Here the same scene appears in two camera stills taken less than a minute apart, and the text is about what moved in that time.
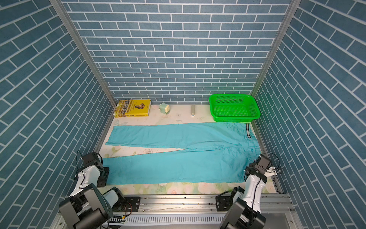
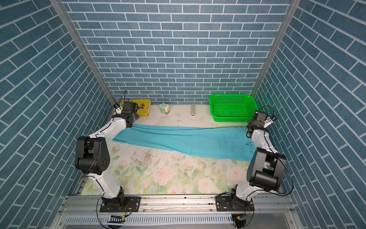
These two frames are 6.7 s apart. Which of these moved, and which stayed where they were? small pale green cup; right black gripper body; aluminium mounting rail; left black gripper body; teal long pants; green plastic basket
Moved: right black gripper body; left black gripper body; teal long pants
Stayed: green plastic basket; aluminium mounting rail; small pale green cup
